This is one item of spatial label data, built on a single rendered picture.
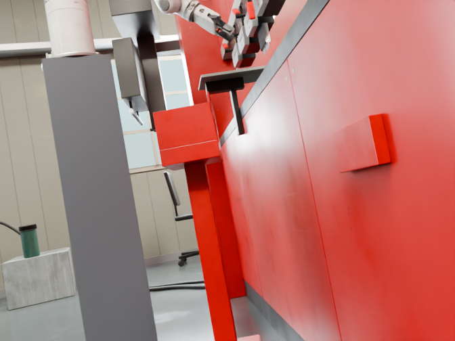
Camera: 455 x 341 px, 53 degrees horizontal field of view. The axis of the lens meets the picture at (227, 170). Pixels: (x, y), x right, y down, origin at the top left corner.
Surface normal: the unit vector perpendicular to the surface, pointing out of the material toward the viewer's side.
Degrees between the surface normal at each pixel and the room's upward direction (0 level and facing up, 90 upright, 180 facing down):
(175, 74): 90
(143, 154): 90
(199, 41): 90
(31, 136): 90
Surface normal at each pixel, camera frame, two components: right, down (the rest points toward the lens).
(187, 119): -0.04, -0.06
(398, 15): -0.98, 0.17
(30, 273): 0.31, -0.12
